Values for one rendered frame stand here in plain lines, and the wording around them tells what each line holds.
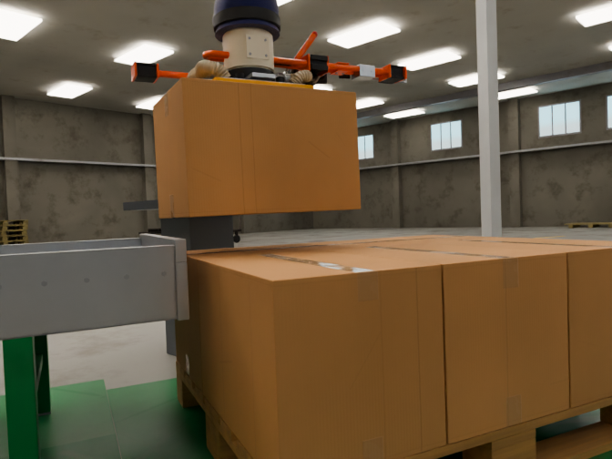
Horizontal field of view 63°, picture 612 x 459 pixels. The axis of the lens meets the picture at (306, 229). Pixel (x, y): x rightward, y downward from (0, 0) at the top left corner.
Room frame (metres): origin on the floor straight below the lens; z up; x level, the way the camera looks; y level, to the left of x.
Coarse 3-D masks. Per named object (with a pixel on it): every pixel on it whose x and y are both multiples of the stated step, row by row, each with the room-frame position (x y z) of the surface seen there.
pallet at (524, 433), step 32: (192, 384) 1.58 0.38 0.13; (544, 416) 1.21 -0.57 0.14; (608, 416) 1.43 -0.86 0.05; (224, 448) 1.30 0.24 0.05; (448, 448) 1.08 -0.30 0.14; (480, 448) 1.17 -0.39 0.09; (512, 448) 1.16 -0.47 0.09; (544, 448) 1.30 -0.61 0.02; (576, 448) 1.29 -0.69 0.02; (608, 448) 1.31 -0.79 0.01
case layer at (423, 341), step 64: (192, 256) 1.55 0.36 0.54; (256, 256) 1.47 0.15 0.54; (320, 256) 1.39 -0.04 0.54; (384, 256) 1.32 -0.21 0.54; (448, 256) 1.25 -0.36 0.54; (512, 256) 1.19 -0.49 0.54; (576, 256) 1.27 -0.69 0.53; (192, 320) 1.54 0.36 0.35; (256, 320) 1.00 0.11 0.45; (320, 320) 0.95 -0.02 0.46; (384, 320) 1.02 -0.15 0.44; (448, 320) 1.09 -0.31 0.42; (512, 320) 1.17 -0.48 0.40; (576, 320) 1.27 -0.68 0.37; (256, 384) 1.01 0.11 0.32; (320, 384) 0.95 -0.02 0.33; (384, 384) 1.02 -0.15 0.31; (448, 384) 1.09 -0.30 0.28; (512, 384) 1.17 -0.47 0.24; (576, 384) 1.27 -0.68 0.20; (256, 448) 1.03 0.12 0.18; (320, 448) 0.95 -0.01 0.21; (384, 448) 1.01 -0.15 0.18
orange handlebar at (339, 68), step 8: (208, 56) 1.64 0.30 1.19; (216, 56) 1.65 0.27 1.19; (224, 56) 1.66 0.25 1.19; (288, 64) 1.77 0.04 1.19; (296, 64) 1.78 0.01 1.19; (304, 64) 1.79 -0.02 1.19; (336, 64) 1.85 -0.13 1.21; (344, 64) 1.87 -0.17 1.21; (160, 72) 1.83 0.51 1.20; (168, 72) 1.85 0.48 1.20; (176, 72) 1.86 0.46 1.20; (336, 72) 1.88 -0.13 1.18; (344, 72) 1.88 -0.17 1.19; (352, 72) 1.93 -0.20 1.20; (376, 72) 1.93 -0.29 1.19; (384, 72) 1.94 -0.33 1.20
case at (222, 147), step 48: (192, 96) 1.45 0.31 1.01; (240, 96) 1.52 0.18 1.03; (288, 96) 1.60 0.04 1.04; (336, 96) 1.68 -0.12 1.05; (192, 144) 1.45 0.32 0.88; (240, 144) 1.52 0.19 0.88; (288, 144) 1.59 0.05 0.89; (336, 144) 1.68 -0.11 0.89; (192, 192) 1.44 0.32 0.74; (240, 192) 1.51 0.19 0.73; (288, 192) 1.59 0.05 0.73; (336, 192) 1.68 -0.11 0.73
